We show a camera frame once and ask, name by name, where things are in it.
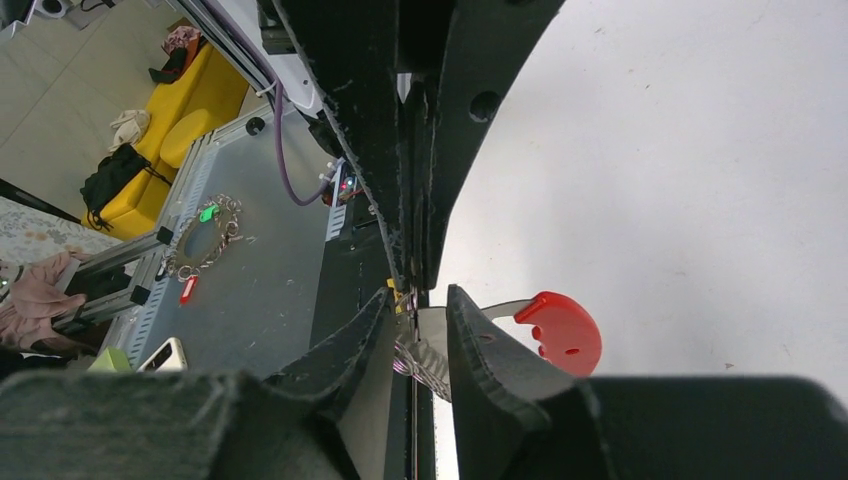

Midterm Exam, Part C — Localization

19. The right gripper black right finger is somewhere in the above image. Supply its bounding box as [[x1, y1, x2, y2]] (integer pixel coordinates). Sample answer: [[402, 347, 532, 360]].
[[446, 285, 847, 479]]

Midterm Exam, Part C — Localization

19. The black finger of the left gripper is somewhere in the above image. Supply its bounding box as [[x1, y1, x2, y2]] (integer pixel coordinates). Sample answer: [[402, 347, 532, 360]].
[[397, 1, 563, 291], [274, 1, 420, 292]]

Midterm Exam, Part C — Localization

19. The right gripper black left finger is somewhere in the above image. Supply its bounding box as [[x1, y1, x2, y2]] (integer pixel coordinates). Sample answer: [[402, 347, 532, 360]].
[[1, 289, 395, 479]]

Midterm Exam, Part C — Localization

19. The metal keyring with red handle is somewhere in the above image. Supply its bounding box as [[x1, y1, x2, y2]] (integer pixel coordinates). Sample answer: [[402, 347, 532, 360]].
[[394, 291, 604, 403]]

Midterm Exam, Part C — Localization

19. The key with yellow tag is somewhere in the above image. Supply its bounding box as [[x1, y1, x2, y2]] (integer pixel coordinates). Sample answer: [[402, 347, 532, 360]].
[[386, 278, 415, 315]]

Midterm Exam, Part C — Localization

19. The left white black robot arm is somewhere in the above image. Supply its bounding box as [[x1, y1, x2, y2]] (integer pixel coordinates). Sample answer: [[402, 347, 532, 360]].
[[182, 1, 561, 291]]

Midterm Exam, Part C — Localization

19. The spare keyring with tags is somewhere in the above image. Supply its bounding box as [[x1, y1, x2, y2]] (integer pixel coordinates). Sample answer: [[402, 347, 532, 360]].
[[161, 193, 243, 305]]

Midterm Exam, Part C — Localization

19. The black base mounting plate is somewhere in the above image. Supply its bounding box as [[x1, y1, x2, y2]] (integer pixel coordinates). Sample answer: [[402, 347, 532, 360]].
[[310, 193, 409, 479]]

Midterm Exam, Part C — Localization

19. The white smartphone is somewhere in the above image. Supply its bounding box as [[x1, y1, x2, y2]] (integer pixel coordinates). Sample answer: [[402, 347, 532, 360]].
[[137, 337, 188, 372]]

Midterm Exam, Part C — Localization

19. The yellow sofa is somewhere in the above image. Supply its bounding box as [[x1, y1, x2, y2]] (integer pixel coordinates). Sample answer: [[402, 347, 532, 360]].
[[82, 44, 249, 240]]

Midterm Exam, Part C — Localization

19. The green box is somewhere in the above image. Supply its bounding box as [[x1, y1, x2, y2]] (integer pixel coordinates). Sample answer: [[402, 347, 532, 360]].
[[87, 347, 133, 373]]

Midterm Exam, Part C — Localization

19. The black bag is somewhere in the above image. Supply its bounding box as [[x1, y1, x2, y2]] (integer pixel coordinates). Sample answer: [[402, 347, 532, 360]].
[[80, 144, 175, 240]]

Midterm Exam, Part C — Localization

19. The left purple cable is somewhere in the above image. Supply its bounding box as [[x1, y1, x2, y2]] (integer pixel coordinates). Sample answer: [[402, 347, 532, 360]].
[[198, 0, 346, 208]]

